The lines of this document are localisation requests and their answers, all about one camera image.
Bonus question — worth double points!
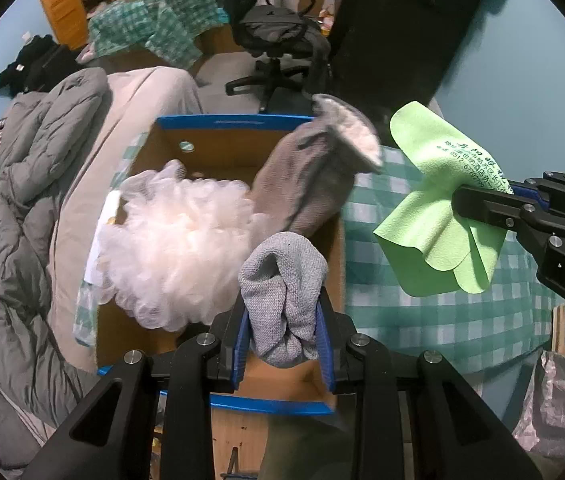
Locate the lime green microfiber cloth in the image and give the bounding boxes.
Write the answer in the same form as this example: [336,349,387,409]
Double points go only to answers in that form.
[375,102,512,297]

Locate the small grey knitted cloth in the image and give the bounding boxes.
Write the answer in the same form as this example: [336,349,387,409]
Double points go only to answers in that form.
[239,231,328,368]

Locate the white mesh bath loofah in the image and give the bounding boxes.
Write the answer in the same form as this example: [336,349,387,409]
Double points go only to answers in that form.
[97,159,270,332]

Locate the grey fleece-lined sock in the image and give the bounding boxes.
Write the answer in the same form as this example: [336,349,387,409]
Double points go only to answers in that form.
[251,93,382,237]

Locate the green checkered tablecloth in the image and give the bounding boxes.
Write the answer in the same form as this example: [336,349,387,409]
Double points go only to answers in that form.
[73,131,559,373]

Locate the silver plastic bag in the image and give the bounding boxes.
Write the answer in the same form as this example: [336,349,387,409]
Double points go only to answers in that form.
[512,350,565,462]

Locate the large black cabinet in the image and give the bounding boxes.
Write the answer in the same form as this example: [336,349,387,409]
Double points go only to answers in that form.
[329,0,482,145]

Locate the cardboard box with blue rim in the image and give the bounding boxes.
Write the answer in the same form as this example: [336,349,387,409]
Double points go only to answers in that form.
[94,114,335,416]

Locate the grey quilted comforter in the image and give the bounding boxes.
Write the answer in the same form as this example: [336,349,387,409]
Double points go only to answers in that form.
[0,68,111,478]

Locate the black office chair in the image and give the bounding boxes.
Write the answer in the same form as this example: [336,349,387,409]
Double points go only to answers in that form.
[225,0,330,114]

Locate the beige mattress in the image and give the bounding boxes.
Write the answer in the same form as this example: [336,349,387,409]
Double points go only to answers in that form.
[48,66,202,373]

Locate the green checkered cloth on box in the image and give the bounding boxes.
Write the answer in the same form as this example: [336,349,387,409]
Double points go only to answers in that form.
[88,0,229,70]

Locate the black clothes pile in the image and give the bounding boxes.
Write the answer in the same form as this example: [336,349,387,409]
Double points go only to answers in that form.
[0,35,81,98]

